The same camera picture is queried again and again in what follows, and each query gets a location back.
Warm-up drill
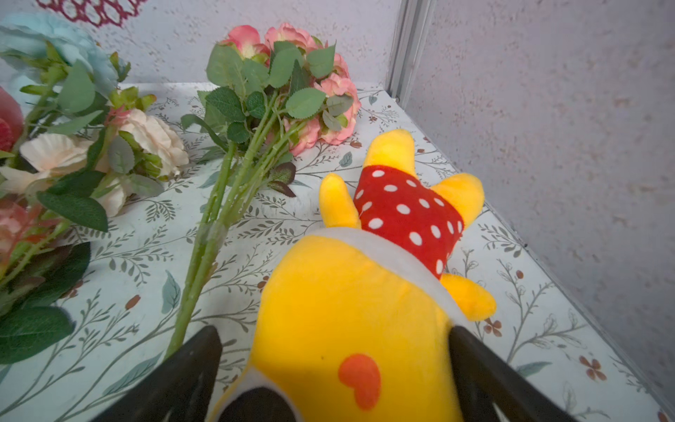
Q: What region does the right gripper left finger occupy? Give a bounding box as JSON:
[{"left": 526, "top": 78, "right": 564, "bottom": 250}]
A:
[{"left": 93, "top": 326, "right": 223, "bottom": 422}]

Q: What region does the pink rose bouquet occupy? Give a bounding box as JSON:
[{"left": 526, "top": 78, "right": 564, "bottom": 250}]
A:
[
  {"left": 1, "top": 13, "right": 189, "bottom": 365},
  {"left": 167, "top": 23, "right": 360, "bottom": 353}
]

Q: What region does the yellow plush toy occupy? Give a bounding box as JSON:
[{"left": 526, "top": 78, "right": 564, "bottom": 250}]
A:
[{"left": 211, "top": 129, "right": 497, "bottom": 421}]

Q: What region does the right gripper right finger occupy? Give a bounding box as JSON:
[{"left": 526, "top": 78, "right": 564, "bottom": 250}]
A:
[{"left": 448, "top": 326, "right": 574, "bottom": 422}]

